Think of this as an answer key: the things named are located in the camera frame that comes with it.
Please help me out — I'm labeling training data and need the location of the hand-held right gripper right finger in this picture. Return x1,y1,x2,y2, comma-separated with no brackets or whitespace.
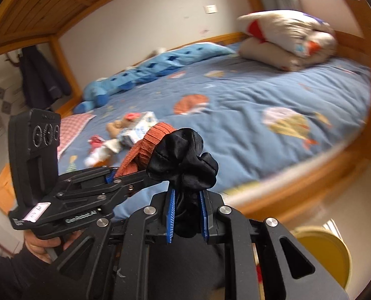
199,190,350,300

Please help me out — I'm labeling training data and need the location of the tissue packet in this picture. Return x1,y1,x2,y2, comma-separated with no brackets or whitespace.
118,111,158,147

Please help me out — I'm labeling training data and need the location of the white fluffy plush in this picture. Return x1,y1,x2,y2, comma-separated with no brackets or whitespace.
85,139,124,166

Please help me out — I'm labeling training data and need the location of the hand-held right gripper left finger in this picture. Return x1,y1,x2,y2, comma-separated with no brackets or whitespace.
56,190,177,300

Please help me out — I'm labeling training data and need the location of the wooden bunk bed frame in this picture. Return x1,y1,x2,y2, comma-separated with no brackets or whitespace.
0,0,371,226

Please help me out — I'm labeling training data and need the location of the patterned pillow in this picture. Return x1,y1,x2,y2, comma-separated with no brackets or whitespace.
237,10,338,71

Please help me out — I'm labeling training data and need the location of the blue printed bedsheet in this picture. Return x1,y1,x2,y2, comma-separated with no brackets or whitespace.
59,44,371,222

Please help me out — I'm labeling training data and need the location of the person's left forearm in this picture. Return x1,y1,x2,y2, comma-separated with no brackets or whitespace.
0,250,59,300

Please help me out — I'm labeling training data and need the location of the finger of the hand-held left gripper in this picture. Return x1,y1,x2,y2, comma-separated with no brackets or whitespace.
60,166,119,192
97,170,171,214

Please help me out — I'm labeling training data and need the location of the long blue plush toy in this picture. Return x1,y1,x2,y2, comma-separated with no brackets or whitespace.
73,42,238,115

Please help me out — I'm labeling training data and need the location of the orange knitted sock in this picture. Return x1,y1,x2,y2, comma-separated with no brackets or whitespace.
113,122,177,178

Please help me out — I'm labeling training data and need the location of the person's left hand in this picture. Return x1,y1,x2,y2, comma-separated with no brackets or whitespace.
24,229,83,265

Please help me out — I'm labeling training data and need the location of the pink checked pillow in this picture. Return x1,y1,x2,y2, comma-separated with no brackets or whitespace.
57,113,96,160

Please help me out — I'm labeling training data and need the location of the dark hanging coat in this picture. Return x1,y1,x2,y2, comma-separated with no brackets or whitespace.
19,45,72,110

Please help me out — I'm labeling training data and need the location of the yellow plastic bin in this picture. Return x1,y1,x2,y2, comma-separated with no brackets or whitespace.
293,226,352,291

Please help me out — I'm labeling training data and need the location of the small beige teddy bear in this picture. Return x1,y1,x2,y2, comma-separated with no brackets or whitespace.
107,112,141,139

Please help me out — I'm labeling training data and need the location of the black cloth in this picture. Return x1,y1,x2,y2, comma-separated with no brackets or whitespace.
146,128,220,239

